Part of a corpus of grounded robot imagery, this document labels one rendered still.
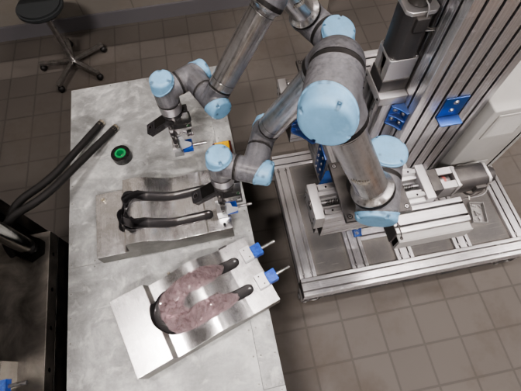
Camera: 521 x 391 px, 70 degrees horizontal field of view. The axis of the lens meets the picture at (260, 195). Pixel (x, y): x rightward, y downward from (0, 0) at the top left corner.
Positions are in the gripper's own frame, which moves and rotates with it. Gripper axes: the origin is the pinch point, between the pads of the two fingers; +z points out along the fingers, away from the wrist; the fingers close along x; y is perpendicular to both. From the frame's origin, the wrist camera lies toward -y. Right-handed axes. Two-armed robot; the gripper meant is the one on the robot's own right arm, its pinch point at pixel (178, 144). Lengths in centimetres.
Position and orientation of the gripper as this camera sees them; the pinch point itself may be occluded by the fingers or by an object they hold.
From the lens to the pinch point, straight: 149.3
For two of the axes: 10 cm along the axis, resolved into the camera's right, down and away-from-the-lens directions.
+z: 0.2, 4.4, 9.0
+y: 9.8, -2.0, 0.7
